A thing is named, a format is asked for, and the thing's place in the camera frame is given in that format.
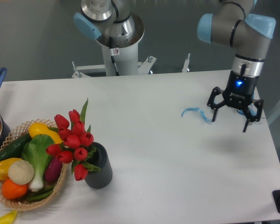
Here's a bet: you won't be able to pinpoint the orange fruit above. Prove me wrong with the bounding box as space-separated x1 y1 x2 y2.
1 179 28 199

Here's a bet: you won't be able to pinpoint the purple sweet potato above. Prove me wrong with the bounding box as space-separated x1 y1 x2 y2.
44 157 63 183

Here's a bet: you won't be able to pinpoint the yellow banana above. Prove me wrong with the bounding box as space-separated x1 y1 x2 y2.
0 210 18 224

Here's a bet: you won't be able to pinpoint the woven wicker basket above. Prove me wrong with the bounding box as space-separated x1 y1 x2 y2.
0 119 68 211

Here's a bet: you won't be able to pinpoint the red tulip bouquet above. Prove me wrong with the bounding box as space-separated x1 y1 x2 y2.
46 100 100 181

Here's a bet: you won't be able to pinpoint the curled blue ribbon strip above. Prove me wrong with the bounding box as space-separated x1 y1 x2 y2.
181 107 212 122

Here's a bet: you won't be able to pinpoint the yellow squash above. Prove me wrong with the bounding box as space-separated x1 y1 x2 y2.
28 122 63 144

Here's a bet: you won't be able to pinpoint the green cucumber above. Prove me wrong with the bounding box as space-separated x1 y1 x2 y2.
0 133 32 161

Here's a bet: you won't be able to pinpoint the green bok choy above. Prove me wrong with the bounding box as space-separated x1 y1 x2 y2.
21 134 54 192

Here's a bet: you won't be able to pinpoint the white garlic bulb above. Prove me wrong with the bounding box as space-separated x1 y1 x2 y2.
8 160 35 185

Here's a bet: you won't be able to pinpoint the dark grey ribbed vase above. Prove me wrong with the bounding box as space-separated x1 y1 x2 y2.
84 142 112 189

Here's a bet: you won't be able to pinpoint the yellow bell pepper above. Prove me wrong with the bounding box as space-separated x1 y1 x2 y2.
0 158 21 181

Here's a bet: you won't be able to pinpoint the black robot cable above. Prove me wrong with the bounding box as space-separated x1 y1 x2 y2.
108 36 120 77

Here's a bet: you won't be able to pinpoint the green pea pods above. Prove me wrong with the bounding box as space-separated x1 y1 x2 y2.
24 186 55 203

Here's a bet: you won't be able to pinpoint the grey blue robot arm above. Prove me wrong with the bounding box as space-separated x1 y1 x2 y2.
73 0 276 124

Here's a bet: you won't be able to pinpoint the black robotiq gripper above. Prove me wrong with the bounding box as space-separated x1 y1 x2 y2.
206 70 264 133

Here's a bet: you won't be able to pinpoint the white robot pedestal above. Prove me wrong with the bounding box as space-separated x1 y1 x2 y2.
72 13 157 78

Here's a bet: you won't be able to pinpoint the blue ribbon bundle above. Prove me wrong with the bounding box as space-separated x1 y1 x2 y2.
237 93 264 122

